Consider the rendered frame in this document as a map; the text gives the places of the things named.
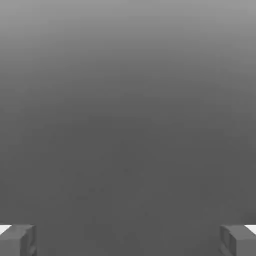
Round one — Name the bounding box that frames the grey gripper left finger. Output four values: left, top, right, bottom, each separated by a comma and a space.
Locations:
0, 224, 38, 256

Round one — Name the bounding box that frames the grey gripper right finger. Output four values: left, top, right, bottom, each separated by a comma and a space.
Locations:
219, 224, 256, 256

